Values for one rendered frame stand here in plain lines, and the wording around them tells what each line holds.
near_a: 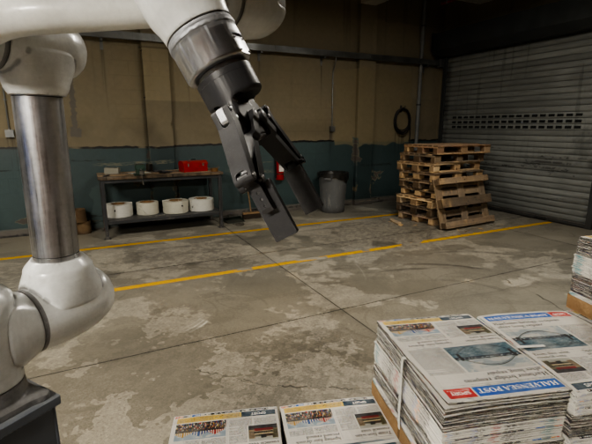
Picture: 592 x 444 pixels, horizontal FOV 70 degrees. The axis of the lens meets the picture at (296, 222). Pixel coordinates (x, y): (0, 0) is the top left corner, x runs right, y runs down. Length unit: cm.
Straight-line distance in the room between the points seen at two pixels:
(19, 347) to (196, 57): 76
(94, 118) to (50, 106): 616
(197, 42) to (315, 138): 777
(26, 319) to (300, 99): 738
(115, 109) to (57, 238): 620
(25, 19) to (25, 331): 62
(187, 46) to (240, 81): 7
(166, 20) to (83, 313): 78
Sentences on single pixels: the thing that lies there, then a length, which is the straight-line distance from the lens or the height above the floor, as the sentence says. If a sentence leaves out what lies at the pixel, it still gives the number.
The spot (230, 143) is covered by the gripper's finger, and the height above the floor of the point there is 158.
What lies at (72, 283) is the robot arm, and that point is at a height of 124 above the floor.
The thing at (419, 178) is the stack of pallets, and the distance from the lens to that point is 731.
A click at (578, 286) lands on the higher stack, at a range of 148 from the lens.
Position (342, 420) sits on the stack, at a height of 83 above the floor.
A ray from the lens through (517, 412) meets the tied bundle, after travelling 104.
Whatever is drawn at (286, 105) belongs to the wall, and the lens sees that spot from 801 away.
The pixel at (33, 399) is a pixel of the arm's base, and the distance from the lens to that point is 115.
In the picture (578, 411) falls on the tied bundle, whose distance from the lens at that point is 113.
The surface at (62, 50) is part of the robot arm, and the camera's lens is 110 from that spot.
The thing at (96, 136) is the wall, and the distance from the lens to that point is 724.
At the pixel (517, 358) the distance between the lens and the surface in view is 115.
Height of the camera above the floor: 160
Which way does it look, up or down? 13 degrees down
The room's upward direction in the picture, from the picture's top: straight up
